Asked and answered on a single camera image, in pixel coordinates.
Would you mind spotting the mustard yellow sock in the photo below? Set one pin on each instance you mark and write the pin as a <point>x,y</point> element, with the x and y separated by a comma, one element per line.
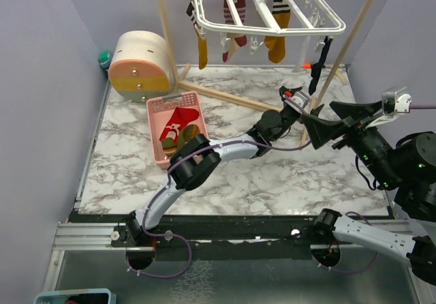
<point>201,36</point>

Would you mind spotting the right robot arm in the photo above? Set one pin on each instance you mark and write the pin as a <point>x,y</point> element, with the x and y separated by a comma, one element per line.
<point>407,169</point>

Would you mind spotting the red sock white pattern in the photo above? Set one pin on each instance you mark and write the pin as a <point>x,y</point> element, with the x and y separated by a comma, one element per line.
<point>179,119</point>

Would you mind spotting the round pastel drawer cabinet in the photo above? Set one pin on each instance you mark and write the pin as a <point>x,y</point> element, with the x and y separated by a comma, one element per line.
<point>140,67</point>

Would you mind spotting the blue storage bin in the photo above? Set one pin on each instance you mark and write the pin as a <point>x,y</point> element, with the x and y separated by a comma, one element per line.
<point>93,295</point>

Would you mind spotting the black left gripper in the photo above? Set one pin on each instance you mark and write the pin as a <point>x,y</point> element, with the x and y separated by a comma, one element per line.
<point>282,89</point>

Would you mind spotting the black sock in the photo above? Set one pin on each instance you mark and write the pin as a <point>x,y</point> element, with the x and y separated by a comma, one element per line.
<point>316,68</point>

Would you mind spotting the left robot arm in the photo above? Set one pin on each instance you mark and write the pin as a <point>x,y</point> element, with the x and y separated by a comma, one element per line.
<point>194,163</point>

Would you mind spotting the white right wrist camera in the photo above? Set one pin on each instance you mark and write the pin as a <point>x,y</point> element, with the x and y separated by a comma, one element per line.
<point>395,102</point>

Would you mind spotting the orange marker pen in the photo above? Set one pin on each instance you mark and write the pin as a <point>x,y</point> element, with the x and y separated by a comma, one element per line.
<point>309,66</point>

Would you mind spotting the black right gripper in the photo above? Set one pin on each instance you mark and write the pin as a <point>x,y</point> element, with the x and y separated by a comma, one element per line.
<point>357,110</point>

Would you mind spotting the white plastic clip hanger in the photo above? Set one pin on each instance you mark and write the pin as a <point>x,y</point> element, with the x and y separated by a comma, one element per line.
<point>323,21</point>

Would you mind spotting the green striped sock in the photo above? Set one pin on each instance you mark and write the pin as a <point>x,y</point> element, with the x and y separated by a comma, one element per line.
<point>174,142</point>

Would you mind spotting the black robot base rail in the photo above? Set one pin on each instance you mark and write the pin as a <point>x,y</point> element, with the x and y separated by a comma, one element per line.
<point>200,237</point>

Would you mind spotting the pink perforated plastic basket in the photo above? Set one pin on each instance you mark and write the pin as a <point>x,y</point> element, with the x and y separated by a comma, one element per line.
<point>160,110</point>

